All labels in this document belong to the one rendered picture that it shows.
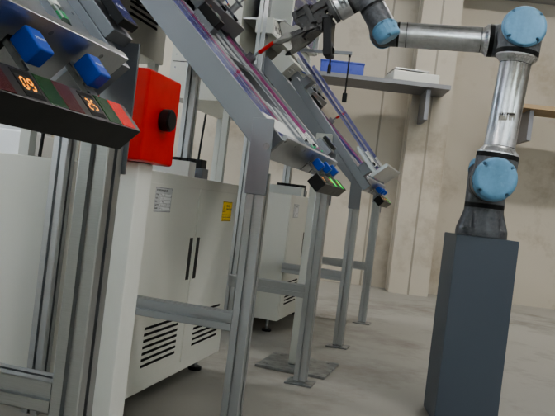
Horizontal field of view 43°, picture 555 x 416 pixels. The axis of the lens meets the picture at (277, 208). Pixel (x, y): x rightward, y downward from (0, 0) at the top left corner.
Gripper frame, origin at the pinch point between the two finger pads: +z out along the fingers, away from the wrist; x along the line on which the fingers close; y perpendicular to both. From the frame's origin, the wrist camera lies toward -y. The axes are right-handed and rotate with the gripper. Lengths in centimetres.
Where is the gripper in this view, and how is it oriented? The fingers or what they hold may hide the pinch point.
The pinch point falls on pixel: (280, 51)
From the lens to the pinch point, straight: 215.1
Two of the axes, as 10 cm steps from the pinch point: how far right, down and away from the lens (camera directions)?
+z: -8.6, 4.7, 2.1
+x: -2.5, -0.2, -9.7
